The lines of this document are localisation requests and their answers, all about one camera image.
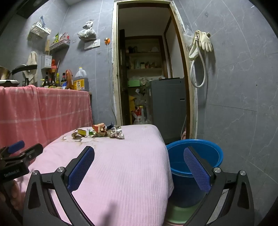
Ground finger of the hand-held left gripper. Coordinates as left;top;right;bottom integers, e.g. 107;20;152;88
0;143;44;166
0;140;25;158

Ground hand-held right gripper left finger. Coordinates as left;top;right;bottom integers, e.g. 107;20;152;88
23;146;95;226

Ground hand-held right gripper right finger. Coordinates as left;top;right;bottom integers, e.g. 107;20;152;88
183;147;254;226

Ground blue plastic bucket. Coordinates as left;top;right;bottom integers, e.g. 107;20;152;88
166;139;224;208

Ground orange wrapper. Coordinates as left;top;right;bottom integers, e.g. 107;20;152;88
92;123;107;133

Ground silver wrapper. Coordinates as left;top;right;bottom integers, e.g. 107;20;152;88
106;126;125;139

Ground person's left hand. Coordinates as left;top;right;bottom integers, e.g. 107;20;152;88
0;179;23;209

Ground red checked cloth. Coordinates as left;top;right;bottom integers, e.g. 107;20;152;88
0;85;94;150

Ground pink cloth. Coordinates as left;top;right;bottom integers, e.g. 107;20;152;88
22;124;174;226

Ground green plastic basin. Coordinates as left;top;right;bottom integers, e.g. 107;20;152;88
165;204;205;225

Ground induction cooker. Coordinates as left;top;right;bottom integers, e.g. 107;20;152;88
0;79;20;87

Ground grey refrigerator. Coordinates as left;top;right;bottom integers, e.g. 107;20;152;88
146;78;187;144

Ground white and red sack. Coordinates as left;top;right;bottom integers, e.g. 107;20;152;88
131;106;146;125

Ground yellow bag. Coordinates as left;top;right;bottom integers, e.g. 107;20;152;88
129;95;137;112

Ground cooking oil jug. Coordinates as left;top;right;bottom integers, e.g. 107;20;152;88
73;67;90;92

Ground hanging towel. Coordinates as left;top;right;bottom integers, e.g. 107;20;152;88
23;51;38;85

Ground red hanging bag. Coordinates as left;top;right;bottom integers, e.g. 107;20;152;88
50;59;59;73

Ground dark wooden door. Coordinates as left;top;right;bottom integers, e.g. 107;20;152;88
119;29;132;126

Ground white rubber gloves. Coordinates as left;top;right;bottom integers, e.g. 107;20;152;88
199;30;213;52

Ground storage shelf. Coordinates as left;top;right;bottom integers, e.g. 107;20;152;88
125;36;165;79

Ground filled plastic bag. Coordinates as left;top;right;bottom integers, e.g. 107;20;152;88
78;21;97;41

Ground clear plastic bag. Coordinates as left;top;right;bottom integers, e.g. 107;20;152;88
183;25;195;47

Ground metal pan black handle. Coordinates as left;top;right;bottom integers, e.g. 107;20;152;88
0;64;38;81

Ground white wall box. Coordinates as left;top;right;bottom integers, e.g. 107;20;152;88
39;54;52;69

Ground wooden door frame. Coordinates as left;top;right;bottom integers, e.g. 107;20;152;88
112;0;198;139

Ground grey wall rack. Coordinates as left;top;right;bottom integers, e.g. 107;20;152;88
50;39;71;52

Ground white hose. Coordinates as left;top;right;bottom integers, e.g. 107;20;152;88
189;31;206;88

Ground white wall basket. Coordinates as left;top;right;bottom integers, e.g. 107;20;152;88
29;21;52;41

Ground wall switch panel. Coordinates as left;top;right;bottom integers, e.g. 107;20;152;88
84;39;101;50

